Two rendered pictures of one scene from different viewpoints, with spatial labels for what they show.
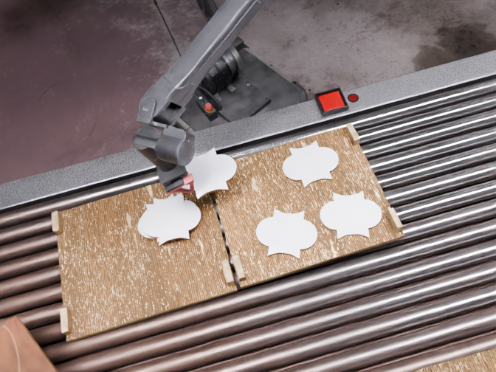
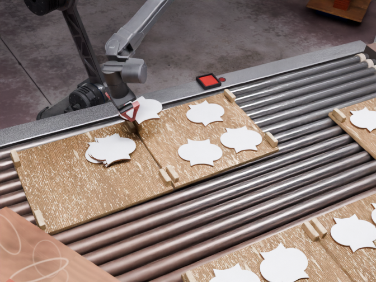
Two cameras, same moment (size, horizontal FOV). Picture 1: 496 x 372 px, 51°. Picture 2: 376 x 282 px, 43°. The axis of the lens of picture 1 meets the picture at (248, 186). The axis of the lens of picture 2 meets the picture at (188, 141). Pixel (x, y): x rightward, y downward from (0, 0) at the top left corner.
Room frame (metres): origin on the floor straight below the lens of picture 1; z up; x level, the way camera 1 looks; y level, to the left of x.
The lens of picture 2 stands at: (-0.46, 0.50, 2.05)
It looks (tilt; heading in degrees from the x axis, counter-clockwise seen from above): 43 degrees down; 332
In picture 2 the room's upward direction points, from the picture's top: 6 degrees clockwise
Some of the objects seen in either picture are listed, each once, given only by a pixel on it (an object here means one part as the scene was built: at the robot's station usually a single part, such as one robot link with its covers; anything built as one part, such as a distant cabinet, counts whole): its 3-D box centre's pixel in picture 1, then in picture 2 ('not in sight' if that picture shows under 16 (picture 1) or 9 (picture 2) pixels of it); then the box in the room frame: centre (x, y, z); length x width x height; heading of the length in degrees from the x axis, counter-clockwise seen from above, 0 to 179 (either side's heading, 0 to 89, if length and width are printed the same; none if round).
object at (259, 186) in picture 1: (299, 201); (202, 135); (0.62, -0.12, 0.93); 0.41 x 0.35 x 0.02; 96
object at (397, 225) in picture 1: (394, 219); (271, 139); (0.51, -0.33, 0.95); 0.06 x 0.02 x 0.03; 6
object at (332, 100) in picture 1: (331, 102); (208, 81); (0.91, -0.28, 0.92); 0.06 x 0.06 x 0.01; 4
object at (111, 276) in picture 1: (141, 249); (90, 172); (0.58, 0.29, 0.93); 0.41 x 0.35 x 0.02; 95
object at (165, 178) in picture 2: (227, 272); (164, 177); (0.46, 0.09, 0.95); 0.06 x 0.02 x 0.03; 5
